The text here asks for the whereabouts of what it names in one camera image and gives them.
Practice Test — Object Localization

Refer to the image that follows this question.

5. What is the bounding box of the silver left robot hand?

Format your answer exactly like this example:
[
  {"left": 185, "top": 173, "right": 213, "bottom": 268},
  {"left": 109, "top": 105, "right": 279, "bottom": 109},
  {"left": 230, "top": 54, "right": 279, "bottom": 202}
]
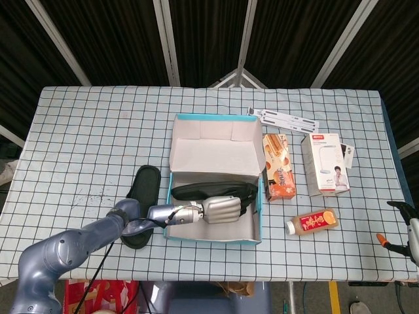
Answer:
[{"left": 200, "top": 195, "right": 250, "bottom": 225}]

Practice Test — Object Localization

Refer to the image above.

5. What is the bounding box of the light blue shoebox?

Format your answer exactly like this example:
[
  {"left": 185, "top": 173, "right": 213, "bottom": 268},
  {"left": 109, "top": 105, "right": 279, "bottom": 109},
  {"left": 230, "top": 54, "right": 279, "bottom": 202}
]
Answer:
[{"left": 163, "top": 113, "right": 268, "bottom": 246}]

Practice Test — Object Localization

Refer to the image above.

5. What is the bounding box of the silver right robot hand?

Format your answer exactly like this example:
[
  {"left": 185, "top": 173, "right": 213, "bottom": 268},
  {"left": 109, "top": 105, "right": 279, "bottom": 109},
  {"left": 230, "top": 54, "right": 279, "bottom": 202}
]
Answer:
[{"left": 376, "top": 201, "right": 419, "bottom": 266}]

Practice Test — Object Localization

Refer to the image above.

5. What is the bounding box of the white sneaker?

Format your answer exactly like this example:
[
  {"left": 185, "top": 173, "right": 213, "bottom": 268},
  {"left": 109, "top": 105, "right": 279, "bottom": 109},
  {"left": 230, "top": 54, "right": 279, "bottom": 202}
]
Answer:
[{"left": 349, "top": 300, "right": 371, "bottom": 314}]

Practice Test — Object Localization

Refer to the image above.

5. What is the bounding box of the white partition frame post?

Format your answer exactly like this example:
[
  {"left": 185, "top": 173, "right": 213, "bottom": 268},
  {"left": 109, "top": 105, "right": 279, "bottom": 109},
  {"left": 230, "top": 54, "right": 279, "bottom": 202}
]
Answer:
[
  {"left": 310, "top": 0, "right": 380, "bottom": 88},
  {"left": 236, "top": 0, "right": 259, "bottom": 75},
  {"left": 397, "top": 139, "right": 419, "bottom": 160},
  {"left": 153, "top": 0, "right": 181, "bottom": 87},
  {"left": 25, "top": 0, "right": 92, "bottom": 87},
  {"left": 0, "top": 124, "right": 26, "bottom": 147}
]

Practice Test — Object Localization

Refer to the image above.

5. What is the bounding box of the brown paper bag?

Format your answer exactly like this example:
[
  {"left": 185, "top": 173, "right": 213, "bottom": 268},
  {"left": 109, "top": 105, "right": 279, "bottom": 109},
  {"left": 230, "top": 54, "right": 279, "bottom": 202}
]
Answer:
[{"left": 217, "top": 281, "right": 256, "bottom": 298}]

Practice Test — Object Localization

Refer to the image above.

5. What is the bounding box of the white triangular frame foot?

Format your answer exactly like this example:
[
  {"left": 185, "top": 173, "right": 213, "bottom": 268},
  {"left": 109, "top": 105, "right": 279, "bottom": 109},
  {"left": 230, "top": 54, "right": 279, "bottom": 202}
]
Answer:
[{"left": 209, "top": 68, "right": 268, "bottom": 89}]

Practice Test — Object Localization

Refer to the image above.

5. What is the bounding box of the white crumpled cloth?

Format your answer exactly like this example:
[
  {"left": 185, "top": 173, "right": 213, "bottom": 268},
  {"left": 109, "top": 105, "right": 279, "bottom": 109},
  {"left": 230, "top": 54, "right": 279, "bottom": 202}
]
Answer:
[{"left": 0, "top": 160, "right": 16, "bottom": 186}]

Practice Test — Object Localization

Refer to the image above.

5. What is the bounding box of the brown drink bottle red label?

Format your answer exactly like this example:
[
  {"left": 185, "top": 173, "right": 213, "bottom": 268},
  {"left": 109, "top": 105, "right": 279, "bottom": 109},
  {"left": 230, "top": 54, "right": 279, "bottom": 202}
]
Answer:
[{"left": 284, "top": 208, "right": 338, "bottom": 236}]

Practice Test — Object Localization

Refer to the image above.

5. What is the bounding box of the black slipper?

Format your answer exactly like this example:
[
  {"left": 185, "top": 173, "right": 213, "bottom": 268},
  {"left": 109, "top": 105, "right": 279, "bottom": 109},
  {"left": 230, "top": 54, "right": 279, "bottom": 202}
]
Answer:
[
  {"left": 171, "top": 182, "right": 259, "bottom": 217},
  {"left": 120, "top": 165, "right": 162, "bottom": 250}
]

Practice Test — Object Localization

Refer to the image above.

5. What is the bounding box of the small printed leaflet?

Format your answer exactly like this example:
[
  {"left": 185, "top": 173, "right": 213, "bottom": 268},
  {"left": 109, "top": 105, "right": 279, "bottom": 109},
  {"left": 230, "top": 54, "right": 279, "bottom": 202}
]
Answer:
[{"left": 339, "top": 142, "right": 356, "bottom": 169}]

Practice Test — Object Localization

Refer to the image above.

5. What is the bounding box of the blue checkered tablecloth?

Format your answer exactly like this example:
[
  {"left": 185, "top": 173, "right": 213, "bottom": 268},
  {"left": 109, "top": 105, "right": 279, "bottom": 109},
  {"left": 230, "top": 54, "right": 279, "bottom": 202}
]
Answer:
[{"left": 0, "top": 85, "right": 418, "bottom": 287}]

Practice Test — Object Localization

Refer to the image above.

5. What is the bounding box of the white perforated metal bracket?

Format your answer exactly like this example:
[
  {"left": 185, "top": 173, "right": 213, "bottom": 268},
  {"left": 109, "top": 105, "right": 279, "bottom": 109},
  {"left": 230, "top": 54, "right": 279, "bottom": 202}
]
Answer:
[{"left": 247, "top": 106, "right": 321, "bottom": 133}]

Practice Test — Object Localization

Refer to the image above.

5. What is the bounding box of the red printed bag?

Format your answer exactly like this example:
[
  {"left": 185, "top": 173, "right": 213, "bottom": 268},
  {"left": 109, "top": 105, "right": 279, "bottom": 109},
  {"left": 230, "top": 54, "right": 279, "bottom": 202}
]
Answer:
[{"left": 64, "top": 279, "right": 140, "bottom": 314}]

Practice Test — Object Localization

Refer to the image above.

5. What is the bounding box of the white desk lamp box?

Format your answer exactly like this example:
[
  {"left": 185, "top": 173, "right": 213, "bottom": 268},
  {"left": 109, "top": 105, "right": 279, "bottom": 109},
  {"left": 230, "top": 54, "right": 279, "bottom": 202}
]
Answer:
[{"left": 300, "top": 132, "right": 351, "bottom": 197}]

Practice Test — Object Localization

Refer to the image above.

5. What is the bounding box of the orange snack box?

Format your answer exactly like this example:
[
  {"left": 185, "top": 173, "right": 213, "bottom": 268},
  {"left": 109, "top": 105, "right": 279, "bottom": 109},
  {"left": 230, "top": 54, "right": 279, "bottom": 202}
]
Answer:
[{"left": 261, "top": 133, "right": 297, "bottom": 203}]

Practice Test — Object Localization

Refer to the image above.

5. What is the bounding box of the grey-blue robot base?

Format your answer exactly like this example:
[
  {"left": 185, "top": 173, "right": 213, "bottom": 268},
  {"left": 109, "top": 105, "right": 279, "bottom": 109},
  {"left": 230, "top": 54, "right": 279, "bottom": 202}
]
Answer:
[{"left": 140, "top": 281, "right": 272, "bottom": 314}]

